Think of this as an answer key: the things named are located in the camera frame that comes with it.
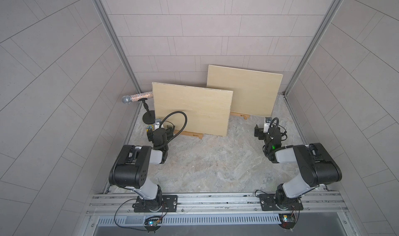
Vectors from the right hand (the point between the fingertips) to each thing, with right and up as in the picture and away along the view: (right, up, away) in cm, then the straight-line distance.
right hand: (264, 123), depth 94 cm
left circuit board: (-58, -39, -30) cm, 76 cm away
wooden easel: (-39, -7, -5) cm, 40 cm away
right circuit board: (+1, -40, -26) cm, 48 cm away
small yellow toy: (-71, -3, +2) cm, 71 cm away
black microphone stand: (-73, +3, +5) cm, 73 cm away
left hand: (-62, -1, 0) cm, 62 cm away
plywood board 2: (-7, +19, -2) cm, 20 cm away
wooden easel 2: (-10, +4, +5) cm, 12 cm away
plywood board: (-35, +8, -11) cm, 38 cm away
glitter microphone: (-77, +14, -12) cm, 80 cm away
